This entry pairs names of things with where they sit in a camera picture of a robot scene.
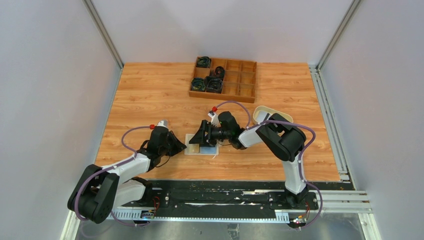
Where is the black coiled belt top-left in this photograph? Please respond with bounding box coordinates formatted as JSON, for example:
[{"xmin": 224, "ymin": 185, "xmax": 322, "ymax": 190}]
[{"xmin": 196, "ymin": 56, "xmax": 212, "ymax": 69}]

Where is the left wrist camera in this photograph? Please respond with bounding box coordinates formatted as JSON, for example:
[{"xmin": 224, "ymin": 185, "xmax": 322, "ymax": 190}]
[{"xmin": 149, "ymin": 119, "xmax": 169, "ymax": 130}]

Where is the black coiled belt middle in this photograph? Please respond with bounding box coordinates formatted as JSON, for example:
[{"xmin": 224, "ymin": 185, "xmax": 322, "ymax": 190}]
[{"xmin": 213, "ymin": 66, "xmax": 225, "ymax": 79}]

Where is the dark coiled belt bottom-left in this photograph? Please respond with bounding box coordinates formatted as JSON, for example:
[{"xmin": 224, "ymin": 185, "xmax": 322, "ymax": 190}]
[{"xmin": 190, "ymin": 77, "xmax": 206, "ymax": 92}]

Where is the wooden compartment tray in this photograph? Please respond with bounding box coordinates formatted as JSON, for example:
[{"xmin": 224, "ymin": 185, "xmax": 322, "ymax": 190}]
[{"xmin": 188, "ymin": 56, "xmax": 257, "ymax": 103}]

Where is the beige plate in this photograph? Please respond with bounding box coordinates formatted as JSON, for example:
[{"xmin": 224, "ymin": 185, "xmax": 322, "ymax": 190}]
[{"xmin": 252, "ymin": 105, "xmax": 294, "ymax": 124}]

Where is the left aluminium corner post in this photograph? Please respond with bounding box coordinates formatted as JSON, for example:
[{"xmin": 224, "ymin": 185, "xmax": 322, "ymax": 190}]
[{"xmin": 82, "ymin": 0, "xmax": 125, "ymax": 70}]

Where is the black coiled belt bottom-middle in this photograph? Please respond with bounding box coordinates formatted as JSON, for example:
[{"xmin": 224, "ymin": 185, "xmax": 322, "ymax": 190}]
[{"xmin": 205, "ymin": 76, "xmax": 223, "ymax": 94}]

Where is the aluminium corner post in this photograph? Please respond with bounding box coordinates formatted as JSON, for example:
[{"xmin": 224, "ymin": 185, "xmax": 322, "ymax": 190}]
[
  {"xmin": 82, "ymin": 0, "xmax": 125, "ymax": 70},
  {"xmin": 316, "ymin": 0, "xmax": 362, "ymax": 71}
]

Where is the right aluminium corner post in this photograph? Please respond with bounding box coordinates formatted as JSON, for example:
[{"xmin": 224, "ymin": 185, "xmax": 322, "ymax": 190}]
[{"xmin": 316, "ymin": 0, "xmax": 362, "ymax": 71}]

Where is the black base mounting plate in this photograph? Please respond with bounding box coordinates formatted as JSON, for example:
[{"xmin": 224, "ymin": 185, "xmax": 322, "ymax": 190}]
[{"xmin": 89, "ymin": 178, "xmax": 355, "ymax": 220}]

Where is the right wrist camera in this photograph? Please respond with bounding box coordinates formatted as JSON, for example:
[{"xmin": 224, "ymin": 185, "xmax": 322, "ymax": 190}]
[{"xmin": 207, "ymin": 106, "xmax": 221, "ymax": 127}]

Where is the right side aluminium rail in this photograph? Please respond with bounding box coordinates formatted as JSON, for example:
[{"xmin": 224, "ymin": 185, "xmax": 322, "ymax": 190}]
[{"xmin": 308, "ymin": 64, "xmax": 356, "ymax": 190}]

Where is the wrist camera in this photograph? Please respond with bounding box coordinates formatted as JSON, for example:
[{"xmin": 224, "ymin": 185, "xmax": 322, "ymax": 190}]
[
  {"xmin": 149, "ymin": 119, "xmax": 169, "ymax": 130},
  {"xmin": 207, "ymin": 106, "xmax": 221, "ymax": 127}
]

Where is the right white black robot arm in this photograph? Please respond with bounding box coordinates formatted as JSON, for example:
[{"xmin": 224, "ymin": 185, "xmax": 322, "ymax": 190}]
[{"xmin": 189, "ymin": 111, "xmax": 308, "ymax": 204}]

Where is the white leather card holder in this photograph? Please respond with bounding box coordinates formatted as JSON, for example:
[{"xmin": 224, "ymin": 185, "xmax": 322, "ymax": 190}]
[{"xmin": 184, "ymin": 134, "xmax": 219, "ymax": 156}]

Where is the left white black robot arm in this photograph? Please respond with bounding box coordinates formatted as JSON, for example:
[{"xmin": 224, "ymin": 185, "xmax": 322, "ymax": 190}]
[{"xmin": 67, "ymin": 124, "xmax": 187, "ymax": 224}]

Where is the aluminium frame rail front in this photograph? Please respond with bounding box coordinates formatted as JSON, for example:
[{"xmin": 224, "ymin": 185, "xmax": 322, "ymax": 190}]
[{"xmin": 59, "ymin": 186, "xmax": 382, "ymax": 240}]

